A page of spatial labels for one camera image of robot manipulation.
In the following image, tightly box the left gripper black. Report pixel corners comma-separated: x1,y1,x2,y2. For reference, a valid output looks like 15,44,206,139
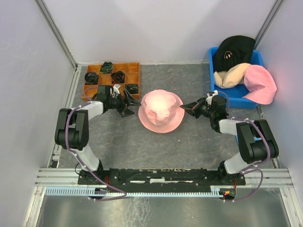
107,89,141,118

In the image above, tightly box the rolled black belt top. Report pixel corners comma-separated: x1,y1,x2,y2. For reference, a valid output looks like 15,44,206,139
99,61,114,74

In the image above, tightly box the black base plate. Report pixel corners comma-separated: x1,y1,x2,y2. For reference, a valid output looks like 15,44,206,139
77,167,247,192

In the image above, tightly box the rolled black belt left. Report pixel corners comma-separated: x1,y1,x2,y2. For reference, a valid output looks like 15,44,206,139
84,72,98,85

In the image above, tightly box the blue plastic bin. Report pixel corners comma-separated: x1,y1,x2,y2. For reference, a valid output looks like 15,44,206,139
208,47,258,109

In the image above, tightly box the rolled black belt centre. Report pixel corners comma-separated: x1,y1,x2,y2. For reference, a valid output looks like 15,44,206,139
111,71,125,84

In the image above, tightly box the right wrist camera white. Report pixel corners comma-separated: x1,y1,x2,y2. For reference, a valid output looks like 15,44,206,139
207,90,218,99

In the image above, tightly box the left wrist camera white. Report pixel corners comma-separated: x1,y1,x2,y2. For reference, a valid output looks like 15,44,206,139
111,84,121,97

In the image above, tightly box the pink bucket hat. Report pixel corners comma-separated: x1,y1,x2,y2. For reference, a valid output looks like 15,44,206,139
138,89,185,133
243,65,277,105

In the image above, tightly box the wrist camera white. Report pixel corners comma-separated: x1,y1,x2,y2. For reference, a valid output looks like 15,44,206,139
111,84,121,97
207,90,218,99

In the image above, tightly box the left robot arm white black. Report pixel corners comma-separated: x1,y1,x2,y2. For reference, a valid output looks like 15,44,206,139
54,85,141,184

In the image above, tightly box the beige hat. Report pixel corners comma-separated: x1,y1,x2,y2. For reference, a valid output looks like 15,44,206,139
214,63,251,89

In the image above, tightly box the orange compartment tray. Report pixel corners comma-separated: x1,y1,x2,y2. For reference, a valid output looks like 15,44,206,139
81,62,141,101

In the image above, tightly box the black cap with logo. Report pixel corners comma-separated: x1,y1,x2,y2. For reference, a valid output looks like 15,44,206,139
212,35,256,72

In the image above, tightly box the light blue cable duct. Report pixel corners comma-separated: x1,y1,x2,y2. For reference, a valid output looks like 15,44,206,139
45,186,223,198

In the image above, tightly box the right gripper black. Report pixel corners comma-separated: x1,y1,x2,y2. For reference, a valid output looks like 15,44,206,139
180,97,214,120

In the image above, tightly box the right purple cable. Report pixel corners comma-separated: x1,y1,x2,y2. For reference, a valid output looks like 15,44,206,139
217,91,273,203

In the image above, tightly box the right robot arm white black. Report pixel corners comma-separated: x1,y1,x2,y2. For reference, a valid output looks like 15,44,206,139
180,94,279,185

